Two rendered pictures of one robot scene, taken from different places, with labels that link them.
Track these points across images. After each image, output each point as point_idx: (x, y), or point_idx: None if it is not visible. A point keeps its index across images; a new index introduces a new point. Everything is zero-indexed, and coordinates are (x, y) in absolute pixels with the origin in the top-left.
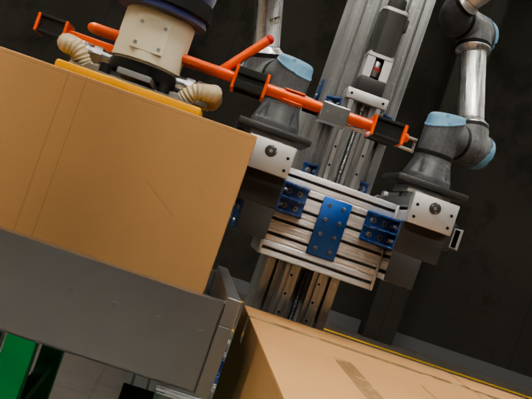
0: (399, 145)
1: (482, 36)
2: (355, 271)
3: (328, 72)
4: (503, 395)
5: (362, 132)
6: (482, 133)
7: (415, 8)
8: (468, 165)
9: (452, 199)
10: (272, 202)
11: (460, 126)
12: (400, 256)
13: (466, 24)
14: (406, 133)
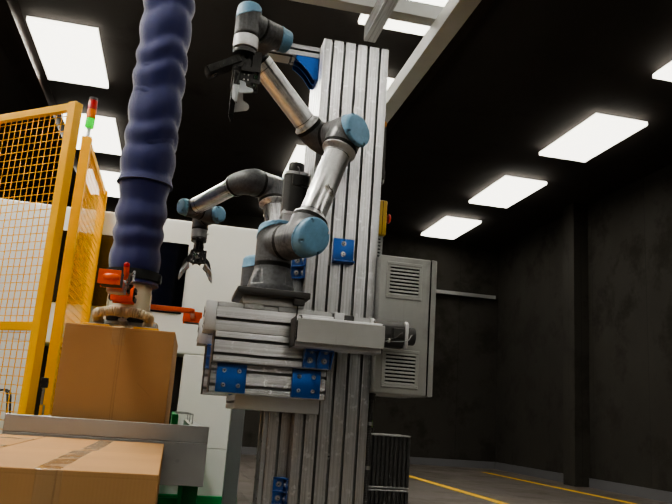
0: (102, 283)
1: (325, 137)
2: (233, 395)
3: None
4: (122, 455)
5: (126, 287)
6: (290, 220)
7: (312, 158)
8: (296, 255)
9: (260, 295)
10: (204, 364)
11: (262, 229)
12: (209, 365)
13: (314, 140)
14: (104, 273)
